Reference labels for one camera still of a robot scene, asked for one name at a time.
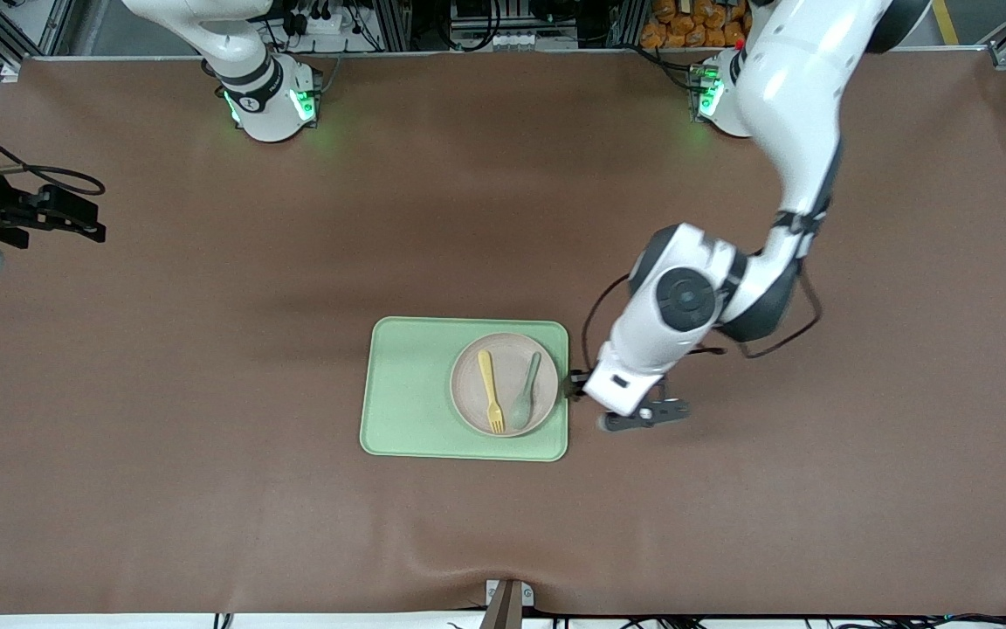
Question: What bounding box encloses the yellow plastic fork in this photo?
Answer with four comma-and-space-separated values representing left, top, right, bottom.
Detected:
478, 349, 506, 435

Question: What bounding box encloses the round beige plate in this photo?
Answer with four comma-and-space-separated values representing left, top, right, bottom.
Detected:
450, 333, 561, 438

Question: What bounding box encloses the pale green spoon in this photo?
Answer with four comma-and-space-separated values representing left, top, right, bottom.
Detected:
509, 351, 543, 431

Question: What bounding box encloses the light green rectangular tray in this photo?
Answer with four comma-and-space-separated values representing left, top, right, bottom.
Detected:
359, 316, 570, 462

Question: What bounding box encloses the white power strip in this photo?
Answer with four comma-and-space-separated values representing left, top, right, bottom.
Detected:
292, 9, 355, 38

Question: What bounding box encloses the white connector strip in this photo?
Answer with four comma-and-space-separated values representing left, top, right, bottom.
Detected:
493, 31, 578, 50

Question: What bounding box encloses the pile of orange packets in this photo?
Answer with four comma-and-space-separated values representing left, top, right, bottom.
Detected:
640, 0, 753, 49

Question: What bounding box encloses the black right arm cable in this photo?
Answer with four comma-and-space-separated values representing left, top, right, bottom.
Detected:
0, 100, 107, 197

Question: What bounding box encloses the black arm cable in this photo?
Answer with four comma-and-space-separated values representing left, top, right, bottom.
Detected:
582, 262, 823, 372
0, 100, 107, 197

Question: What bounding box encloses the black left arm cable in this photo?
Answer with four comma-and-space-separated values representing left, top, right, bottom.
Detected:
582, 262, 823, 372

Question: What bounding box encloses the metal table clamp bracket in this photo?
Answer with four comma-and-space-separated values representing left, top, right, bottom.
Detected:
479, 579, 534, 629

